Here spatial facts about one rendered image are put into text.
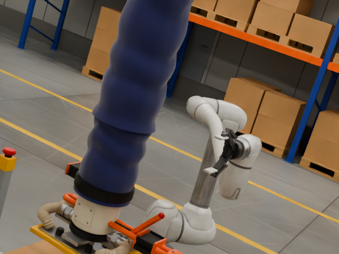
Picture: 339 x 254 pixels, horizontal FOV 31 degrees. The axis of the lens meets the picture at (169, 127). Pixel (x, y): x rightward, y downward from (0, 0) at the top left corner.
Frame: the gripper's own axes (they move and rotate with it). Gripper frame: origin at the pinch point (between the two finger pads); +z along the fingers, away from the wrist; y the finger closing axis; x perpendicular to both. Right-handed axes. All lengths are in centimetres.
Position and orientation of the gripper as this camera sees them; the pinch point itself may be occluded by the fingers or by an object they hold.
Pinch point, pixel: (213, 154)
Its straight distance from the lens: 230.2
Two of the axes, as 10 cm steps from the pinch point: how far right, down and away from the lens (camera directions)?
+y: -2.9, 9.3, 2.3
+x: -8.2, -3.7, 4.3
